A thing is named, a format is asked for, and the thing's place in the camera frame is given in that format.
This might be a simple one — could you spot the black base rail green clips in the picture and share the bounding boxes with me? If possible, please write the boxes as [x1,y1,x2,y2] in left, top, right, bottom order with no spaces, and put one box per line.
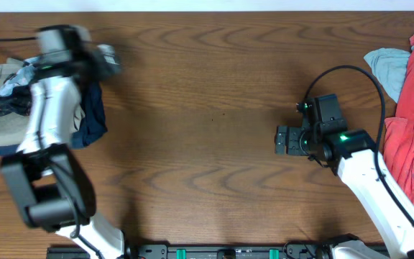
[47,235,390,259]

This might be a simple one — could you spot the light grey-blue garment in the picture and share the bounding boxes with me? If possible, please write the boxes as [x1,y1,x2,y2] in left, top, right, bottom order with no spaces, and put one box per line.
[364,48,411,104]

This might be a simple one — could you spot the folded navy blue garment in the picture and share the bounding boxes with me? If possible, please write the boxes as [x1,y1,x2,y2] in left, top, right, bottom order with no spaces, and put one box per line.
[0,81,109,157]

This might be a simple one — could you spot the black printed cycling jersey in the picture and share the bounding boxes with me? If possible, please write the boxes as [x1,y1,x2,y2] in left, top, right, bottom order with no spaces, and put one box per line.
[0,63,37,119]

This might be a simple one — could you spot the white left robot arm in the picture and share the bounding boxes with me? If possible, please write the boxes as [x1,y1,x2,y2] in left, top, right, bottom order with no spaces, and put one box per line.
[0,45,129,258]

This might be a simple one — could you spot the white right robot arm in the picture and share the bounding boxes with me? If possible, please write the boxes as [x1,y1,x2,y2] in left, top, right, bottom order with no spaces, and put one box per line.
[275,126,414,258]

